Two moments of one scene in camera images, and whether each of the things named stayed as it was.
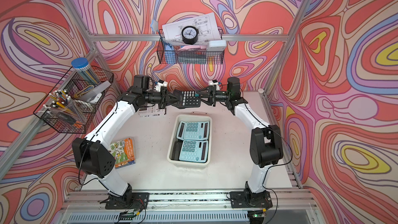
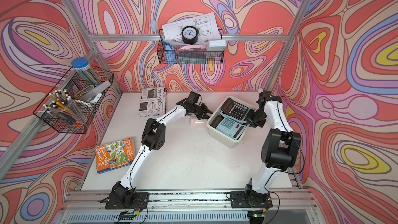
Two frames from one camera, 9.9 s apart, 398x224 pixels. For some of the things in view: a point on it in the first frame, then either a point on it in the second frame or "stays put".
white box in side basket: (95, 95) stays put
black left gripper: (164, 95) to (204, 109)
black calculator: (175, 150) to (216, 121)
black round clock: (189, 35) stays put
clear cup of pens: (60, 103) stays put
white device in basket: (216, 45) stays put
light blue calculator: (193, 130) to (232, 118)
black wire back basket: (184, 56) stays put
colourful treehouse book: (123, 152) stays put
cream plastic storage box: (189, 140) to (214, 108)
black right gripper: (211, 94) to (249, 119)
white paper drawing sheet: (201, 29) stays put
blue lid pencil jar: (82, 66) stays put
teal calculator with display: (194, 151) to (232, 127)
